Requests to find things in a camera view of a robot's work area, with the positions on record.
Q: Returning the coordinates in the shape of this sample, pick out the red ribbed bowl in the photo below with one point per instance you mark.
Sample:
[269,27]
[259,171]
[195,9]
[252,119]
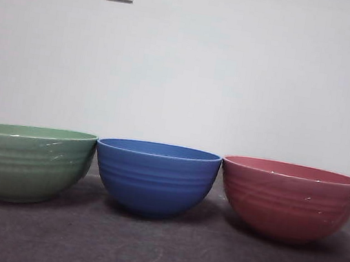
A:
[288,205]

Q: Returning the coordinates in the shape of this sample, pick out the green ribbed bowl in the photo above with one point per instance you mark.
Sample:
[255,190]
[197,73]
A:
[23,165]

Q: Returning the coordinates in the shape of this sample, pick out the blue ribbed bowl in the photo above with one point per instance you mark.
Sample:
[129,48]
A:
[154,183]

